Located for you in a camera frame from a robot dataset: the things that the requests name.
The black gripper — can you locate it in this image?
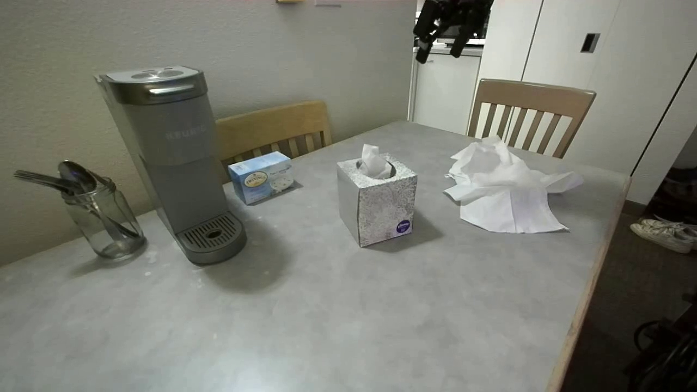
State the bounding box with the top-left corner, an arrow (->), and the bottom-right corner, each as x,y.
412,0 -> 497,66

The grey patterned tissue box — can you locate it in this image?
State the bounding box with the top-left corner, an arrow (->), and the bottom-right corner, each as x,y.
335,155 -> 420,249

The light blue cardboard box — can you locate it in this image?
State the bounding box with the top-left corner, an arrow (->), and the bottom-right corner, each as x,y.
226,149 -> 299,206

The white counter cabinet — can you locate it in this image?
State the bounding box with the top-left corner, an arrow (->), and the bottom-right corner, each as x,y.
409,41 -> 486,137

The wooden slat-back chair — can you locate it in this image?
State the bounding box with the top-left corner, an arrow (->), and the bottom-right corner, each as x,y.
214,97 -> 335,182
466,76 -> 599,160

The grey single-serve coffee maker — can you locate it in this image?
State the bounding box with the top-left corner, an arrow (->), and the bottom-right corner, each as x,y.
93,62 -> 248,268

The white sneaker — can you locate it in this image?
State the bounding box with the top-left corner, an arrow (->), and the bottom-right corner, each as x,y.
630,215 -> 697,257

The clear glass jar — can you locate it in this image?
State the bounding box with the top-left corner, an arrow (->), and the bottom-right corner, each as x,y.
61,171 -> 148,260

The black wheeled equipment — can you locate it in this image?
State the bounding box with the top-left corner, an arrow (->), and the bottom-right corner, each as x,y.
628,296 -> 697,392

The metal spoon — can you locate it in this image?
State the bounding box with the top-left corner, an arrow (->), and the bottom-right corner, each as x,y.
56,159 -> 143,242
13,167 -> 139,246

